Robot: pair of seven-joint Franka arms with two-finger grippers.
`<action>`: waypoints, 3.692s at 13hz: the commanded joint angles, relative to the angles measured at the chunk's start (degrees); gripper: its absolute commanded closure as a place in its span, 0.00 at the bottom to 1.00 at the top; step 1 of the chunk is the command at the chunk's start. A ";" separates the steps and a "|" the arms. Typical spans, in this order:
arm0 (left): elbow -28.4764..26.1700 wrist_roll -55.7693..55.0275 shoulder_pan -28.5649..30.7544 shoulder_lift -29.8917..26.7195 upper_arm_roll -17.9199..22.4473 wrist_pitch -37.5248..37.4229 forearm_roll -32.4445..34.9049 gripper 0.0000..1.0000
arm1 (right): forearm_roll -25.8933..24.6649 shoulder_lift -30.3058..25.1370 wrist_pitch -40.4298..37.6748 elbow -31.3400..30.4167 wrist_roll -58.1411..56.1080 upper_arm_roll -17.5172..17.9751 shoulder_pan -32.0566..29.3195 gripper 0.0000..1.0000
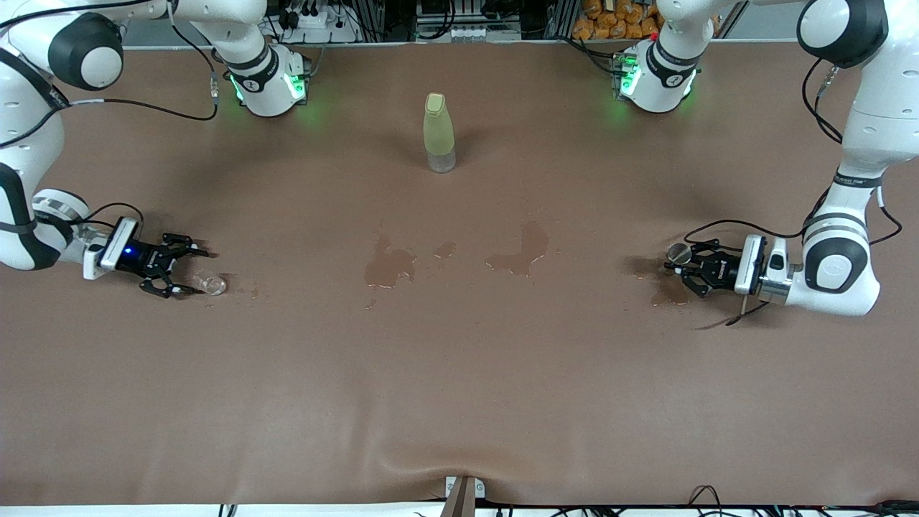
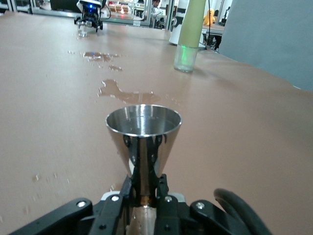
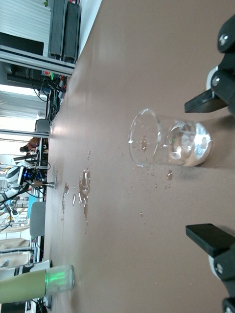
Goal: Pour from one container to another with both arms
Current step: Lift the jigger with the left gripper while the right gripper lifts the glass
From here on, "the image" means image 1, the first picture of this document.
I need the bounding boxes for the steel cocktail jigger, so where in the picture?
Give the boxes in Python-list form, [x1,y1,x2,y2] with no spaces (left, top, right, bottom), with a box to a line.
[664,243,694,277]

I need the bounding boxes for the clear glass measuring cup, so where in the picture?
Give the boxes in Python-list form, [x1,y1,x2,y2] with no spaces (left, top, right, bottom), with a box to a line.
[183,269,228,297]

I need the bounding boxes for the orange packaged goods pile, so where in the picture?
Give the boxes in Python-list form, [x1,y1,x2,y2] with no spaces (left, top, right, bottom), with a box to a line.
[572,0,665,41]

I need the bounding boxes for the white power strip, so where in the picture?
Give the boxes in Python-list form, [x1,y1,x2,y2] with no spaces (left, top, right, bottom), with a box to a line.
[284,9,345,33]

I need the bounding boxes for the brown table mat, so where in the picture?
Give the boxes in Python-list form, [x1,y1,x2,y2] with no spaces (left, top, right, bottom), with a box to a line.
[0,39,919,507]

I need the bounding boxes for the yellow-green plastic bottle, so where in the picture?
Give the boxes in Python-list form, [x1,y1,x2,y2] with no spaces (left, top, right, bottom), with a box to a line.
[422,92,457,174]

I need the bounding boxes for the black equipment box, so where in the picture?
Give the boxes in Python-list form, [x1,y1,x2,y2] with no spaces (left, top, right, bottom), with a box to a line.
[415,0,523,42]

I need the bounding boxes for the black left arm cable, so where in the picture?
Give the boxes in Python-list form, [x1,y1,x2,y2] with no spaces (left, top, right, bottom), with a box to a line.
[684,57,902,248]

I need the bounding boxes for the black camera cable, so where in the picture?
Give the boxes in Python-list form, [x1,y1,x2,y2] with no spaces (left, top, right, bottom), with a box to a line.
[724,296,770,328]

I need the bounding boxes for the metal table clamp bracket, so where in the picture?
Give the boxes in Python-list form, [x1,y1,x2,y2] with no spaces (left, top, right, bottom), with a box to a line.
[444,475,487,517]

